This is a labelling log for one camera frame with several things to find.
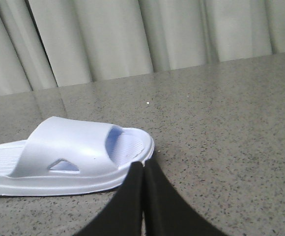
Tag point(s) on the light blue slipper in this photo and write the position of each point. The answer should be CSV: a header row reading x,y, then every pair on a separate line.
x,y
71,157

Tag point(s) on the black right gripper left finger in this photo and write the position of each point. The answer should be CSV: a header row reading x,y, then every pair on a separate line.
x,y
122,216

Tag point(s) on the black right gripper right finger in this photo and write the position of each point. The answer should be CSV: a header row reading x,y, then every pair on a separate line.
x,y
166,212

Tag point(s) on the grey-white curtain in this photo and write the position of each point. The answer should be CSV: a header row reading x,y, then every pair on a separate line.
x,y
54,43

